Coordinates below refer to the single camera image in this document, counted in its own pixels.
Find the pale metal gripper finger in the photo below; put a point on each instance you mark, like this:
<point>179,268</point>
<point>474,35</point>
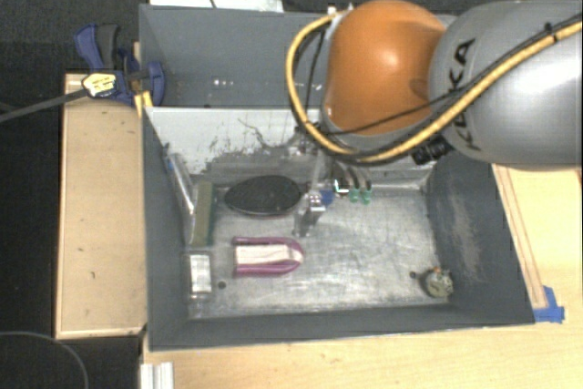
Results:
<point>316,201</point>
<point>301,225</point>

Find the purple and white curved case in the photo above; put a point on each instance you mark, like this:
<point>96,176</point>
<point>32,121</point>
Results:
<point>268,255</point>

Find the black oval case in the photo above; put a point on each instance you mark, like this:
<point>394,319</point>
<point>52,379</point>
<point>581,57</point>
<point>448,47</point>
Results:
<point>263,196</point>

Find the grey metal bin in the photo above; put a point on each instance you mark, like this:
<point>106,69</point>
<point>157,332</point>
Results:
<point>364,250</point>

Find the dark green flat block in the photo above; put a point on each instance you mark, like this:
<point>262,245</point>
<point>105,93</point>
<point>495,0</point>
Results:
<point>204,214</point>

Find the clear plastic box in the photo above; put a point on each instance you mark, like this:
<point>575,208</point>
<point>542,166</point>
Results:
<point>200,275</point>

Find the small grey round toy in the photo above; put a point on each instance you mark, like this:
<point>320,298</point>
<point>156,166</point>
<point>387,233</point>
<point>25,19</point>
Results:
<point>438,283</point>

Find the black cylinder on white bracket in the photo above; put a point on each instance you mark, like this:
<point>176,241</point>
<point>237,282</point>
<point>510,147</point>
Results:
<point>429,150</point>

